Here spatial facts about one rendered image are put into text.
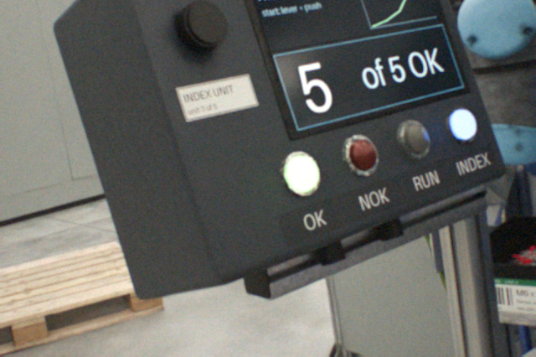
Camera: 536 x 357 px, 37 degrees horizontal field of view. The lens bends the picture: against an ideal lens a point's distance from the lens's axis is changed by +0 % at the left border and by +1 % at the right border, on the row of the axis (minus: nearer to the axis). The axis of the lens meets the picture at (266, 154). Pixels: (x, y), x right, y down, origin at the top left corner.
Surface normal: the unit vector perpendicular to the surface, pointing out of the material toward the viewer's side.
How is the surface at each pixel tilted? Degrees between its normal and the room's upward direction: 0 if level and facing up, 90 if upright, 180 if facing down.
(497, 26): 90
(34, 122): 90
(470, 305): 90
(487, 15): 90
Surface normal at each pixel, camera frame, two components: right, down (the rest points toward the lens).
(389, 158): 0.55, -0.23
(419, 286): -0.77, 0.22
